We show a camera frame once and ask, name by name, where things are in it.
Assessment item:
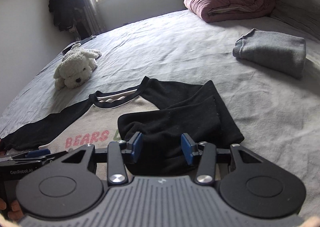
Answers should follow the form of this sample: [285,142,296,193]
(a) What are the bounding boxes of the black smartphone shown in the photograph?
[62,43,82,55]

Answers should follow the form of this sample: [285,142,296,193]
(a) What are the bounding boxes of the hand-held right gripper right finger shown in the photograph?
[180,132,269,185]

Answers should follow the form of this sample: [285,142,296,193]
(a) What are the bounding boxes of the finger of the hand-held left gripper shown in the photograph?
[6,149,52,159]
[0,151,74,167]

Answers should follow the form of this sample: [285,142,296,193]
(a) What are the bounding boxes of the dark grey strap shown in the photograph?
[75,35,97,43]

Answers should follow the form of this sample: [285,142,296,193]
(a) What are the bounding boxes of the grey bed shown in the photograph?
[0,8,320,217]

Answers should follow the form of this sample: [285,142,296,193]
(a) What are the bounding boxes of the grey folded sweater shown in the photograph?
[232,28,307,79]

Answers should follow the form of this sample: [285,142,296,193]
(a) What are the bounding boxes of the person's left hand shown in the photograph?
[0,198,22,220]

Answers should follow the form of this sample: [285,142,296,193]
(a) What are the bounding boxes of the grey floral curtain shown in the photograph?
[61,0,105,38]

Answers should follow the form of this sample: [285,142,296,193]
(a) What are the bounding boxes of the white plush dog toy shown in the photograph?
[54,44,102,90]

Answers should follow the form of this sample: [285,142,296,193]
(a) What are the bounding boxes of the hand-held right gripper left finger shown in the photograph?
[60,131,144,185]

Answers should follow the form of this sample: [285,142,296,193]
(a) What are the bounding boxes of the beige black-sleeved sweatshirt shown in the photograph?
[0,76,245,177]

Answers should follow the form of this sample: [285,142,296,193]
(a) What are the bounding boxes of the dark hanging clothes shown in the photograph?
[49,0,87,33]

